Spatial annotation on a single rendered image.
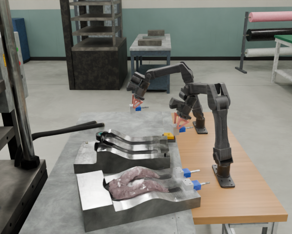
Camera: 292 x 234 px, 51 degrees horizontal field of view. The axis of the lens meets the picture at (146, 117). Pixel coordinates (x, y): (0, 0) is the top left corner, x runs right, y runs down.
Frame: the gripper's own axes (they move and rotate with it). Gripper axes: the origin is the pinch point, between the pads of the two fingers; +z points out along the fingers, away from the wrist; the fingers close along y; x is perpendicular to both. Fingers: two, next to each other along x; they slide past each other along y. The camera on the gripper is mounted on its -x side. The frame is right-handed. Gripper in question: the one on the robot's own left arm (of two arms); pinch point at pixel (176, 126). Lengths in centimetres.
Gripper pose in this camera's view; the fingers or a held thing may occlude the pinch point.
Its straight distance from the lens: 179.2
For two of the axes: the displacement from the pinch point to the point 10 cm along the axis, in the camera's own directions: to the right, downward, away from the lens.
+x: 8.7, 3.5, 3.5
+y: 2.3, 3.6, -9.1
